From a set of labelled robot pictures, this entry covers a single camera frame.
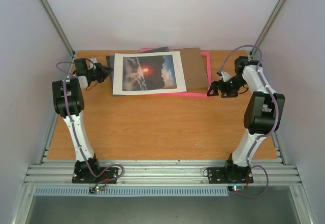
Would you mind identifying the sunset landscape photo white border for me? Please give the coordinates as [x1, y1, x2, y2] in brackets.
[112, 51, 187, 95]

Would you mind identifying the right small circuit board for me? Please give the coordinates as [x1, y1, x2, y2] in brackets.
[228, 185, 246, 193]

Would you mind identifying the right aluminium corner post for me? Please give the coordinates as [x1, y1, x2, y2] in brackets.
[254, 0, 288, 48]

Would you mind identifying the grey slotted cable duct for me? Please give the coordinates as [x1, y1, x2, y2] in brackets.
[35, 186, 229, 197]

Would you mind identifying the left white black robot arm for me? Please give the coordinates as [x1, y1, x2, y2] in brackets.
[52, 58, 113, 183]

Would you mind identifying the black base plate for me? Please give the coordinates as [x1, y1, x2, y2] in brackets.
[207, 167, 254, 184]
[72, 162, 119, 184]

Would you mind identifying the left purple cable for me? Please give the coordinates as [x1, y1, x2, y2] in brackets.
[56, 61, 125, 185]

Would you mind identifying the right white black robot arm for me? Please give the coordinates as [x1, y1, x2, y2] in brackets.
[207, 56, 285, 184]

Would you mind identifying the dark backing sheet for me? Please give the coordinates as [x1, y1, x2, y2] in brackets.
[106, 46, 170, 89]

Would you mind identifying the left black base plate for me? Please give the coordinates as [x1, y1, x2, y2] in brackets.
[72, 162, 119, 184]

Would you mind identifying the left aluminium corner post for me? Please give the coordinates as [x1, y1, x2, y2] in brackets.
[39, 0, 76, 57]

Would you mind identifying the aluminium front rail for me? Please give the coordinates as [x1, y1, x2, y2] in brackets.
[23, 158, 302, 186]

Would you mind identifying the pink wooden picture frame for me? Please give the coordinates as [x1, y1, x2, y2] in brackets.
[140, 47, 212, 99]

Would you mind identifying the aluminium corner post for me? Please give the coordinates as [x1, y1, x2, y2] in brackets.
[254, 0, 288, 48]
[39, 0, 76, 57]

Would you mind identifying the left small circuit board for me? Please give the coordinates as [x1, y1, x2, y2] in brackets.
[88, 186, 105, 194]

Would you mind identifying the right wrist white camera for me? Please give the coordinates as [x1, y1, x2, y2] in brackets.
[219, 71, 231, 82]

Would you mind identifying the small circuit board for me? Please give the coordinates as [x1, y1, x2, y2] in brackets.
[88, 186, 105, 194]
[228, 185, 246, 193]

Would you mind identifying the brown cardboard backing board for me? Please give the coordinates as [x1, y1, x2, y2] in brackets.
[174, 48, 209, 90]

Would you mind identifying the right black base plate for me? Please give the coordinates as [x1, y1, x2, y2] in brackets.
[207, 167, 254, 184]

